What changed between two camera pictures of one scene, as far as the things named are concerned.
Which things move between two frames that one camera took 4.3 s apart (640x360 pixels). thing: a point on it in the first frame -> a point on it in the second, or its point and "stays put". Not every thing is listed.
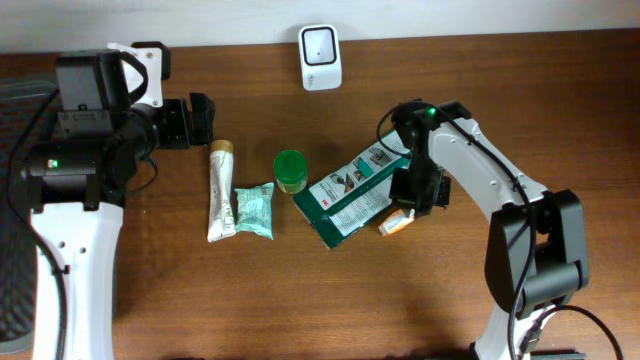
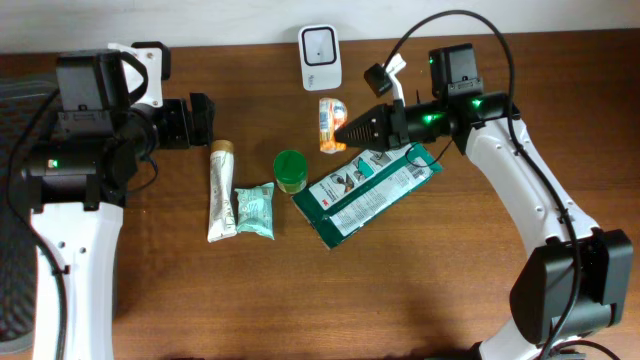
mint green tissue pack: (255, 210) stays put
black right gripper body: (421, 183) -> (416, 120)
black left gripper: (203, 113) stays put
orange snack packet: (397, 222) -> (332, 115)
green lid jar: (290, 170) stays put
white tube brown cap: (222, 210) stays put
